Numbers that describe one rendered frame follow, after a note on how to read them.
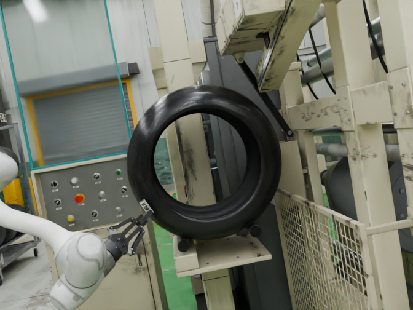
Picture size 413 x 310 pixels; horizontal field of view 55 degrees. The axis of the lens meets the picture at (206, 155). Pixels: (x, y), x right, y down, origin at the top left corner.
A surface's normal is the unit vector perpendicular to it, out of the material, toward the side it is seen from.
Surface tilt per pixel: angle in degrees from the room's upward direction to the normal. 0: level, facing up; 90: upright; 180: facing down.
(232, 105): 81
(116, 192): 90
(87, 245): 61
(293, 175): 90
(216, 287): 90
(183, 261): 90
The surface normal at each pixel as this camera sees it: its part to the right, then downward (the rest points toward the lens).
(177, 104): 0.00, -0.13
